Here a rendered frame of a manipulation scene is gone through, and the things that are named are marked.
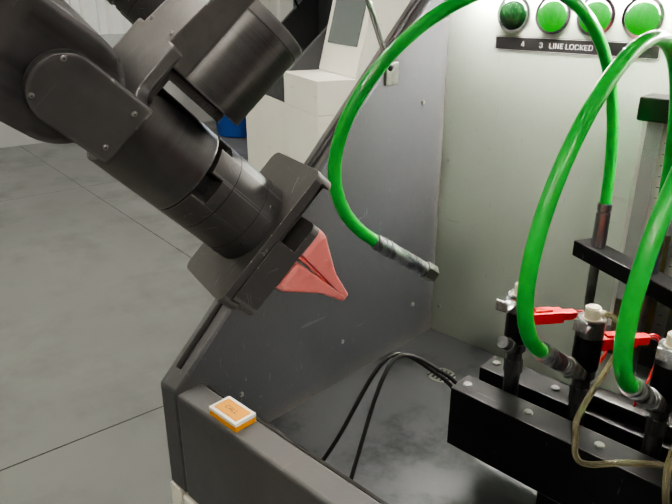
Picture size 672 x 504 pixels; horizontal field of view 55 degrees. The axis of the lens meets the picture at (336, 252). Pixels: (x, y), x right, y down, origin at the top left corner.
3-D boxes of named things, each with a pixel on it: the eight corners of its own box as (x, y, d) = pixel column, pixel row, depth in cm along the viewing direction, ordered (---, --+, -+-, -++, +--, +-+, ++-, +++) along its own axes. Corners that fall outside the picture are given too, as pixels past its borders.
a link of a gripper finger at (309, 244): (386, 286, 46) (301, 212, 40) (324, 367, 45) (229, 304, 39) (337, 254, 51) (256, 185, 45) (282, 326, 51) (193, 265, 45)
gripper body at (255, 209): (339, 189, 41) (260, 113, 37) (239, 316, 40) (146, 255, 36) (293, 166, 46) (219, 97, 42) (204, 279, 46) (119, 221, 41)
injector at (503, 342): (477, 456, 78) (493, 300, 70) (499, 437, 81) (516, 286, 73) (497, 467, 76) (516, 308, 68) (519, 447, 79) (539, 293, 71)
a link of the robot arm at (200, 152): (66, 131, 38) (76, 162, 33) (144, 42, 37) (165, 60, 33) (158, 199, 42) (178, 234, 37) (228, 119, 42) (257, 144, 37)
